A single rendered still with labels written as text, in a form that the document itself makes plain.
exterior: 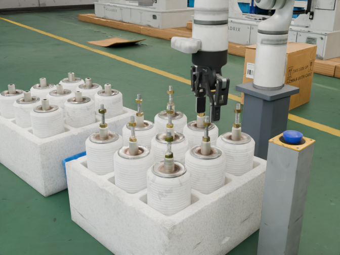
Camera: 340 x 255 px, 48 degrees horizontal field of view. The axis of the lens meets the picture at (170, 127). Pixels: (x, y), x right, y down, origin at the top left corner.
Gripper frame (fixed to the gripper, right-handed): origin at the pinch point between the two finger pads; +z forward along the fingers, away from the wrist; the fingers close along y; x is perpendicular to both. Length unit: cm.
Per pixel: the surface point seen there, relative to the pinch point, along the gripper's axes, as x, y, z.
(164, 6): -116, 327, 4
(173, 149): 5.5, 6.4, 11.0
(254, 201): -12.7, -2.9, 24.6
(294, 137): -12.4, -14.6, 2.5
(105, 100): 12, 51, 11
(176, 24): -131, 328, 23
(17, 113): 40, 54, 13
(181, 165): 8.1, -4.2, 9.9
